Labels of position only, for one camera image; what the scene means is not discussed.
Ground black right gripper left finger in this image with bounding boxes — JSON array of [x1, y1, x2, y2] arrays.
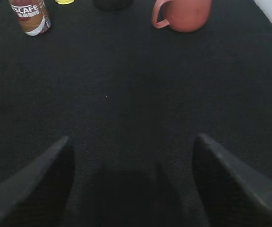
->
[[0, 137, 75, 227]]

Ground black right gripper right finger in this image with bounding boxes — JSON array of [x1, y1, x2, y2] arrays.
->
[[192, 134, 272, 227]]

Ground Nescafe coffee bottle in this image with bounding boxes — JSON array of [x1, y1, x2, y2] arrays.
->
[[9, 0, 52, 36]]

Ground yellow paper cup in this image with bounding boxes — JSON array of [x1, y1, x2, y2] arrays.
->
[[55, 0, 74, 5]]

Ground black table cloth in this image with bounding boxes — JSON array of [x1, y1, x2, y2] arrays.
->
[[0, 0, 272, 227]]

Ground pink ceramic mug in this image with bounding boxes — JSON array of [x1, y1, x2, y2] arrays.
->
[[151, 0, 212, 33]]

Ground black mug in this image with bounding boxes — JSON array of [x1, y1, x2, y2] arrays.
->
[[93, 0, 133, 11]]

